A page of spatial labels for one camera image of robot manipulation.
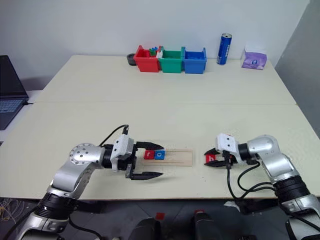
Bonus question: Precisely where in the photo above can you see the black round container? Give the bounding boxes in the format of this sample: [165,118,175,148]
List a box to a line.
[126,52,138,67]

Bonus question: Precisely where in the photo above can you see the tangled thin wires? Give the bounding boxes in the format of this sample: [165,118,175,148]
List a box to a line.
[0,196,26,224]

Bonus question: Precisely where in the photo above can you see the purple tissue box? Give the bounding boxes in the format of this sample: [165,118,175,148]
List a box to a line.
[240,40,268,71]

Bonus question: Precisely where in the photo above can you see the blue plastic bin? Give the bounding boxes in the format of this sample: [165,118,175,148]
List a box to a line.
[182,46,208,75]

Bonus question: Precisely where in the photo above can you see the red plastic bin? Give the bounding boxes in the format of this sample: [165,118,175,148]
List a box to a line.
[132,44,162,74]

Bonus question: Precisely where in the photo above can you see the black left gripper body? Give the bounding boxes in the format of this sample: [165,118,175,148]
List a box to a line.
[117,142,139,180]

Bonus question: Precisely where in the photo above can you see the dark laptop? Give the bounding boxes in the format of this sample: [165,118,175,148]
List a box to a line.
[0,55,30,131]

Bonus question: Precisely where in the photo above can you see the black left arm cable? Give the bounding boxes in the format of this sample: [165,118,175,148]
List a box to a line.
[99,124,130,147]

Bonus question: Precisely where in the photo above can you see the green plastic bin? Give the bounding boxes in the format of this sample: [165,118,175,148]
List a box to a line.
[158,45,186,74]

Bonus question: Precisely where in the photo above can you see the wooden tray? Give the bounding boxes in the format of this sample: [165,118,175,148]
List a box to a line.
[136,148,194,167]

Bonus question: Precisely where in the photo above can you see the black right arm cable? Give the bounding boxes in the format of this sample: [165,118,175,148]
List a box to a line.
[224,151,279,201]

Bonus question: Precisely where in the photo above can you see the dark rounded shape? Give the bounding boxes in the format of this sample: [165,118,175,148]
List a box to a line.
[129,216,162,240]
[190,209,214,240]

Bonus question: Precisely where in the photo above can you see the blue drink can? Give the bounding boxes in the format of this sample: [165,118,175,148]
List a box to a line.
[216,32,234,66]

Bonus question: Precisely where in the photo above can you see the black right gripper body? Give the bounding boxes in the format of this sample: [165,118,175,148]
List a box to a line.
[216,149,241,168]

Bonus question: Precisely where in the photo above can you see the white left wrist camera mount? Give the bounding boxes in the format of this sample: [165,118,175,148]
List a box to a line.
[111,134,137,173]

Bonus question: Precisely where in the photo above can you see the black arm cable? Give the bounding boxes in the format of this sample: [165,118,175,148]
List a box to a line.
[99,124,130,147]
[224,151,279,201]

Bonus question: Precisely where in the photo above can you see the red letter b block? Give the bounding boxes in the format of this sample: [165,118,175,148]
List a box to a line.
[205,153,219,165]

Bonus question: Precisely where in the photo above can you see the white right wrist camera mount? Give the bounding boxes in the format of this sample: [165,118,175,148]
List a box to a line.
[216,133,240,154]

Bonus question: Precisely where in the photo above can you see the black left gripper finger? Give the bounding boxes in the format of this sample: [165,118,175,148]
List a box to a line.
[136,140,166,152]
[130,171,164,182]

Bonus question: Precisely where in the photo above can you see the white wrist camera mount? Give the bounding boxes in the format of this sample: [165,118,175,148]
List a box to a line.
[216,133,240,154]
[111,134,137,173]

